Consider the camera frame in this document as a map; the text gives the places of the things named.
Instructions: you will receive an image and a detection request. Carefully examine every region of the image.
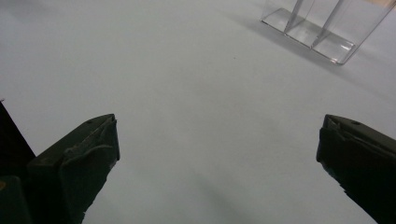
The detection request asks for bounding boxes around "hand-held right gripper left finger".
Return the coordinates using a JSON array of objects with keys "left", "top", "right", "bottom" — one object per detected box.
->
[{"left": 26, "top": 113, "right": 120, "bottom": 224}]

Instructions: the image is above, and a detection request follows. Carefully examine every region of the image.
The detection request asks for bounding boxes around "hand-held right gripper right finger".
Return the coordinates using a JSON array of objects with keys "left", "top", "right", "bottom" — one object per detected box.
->
[{"left": 316, "top": 114, "right": 396, "bottom": 224}]

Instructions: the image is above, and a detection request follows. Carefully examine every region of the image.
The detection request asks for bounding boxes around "clear acrylic organizer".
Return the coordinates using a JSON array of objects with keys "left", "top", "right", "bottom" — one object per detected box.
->
[{"left": 261, "top": 0, "right": 396, "bottom": 65}]

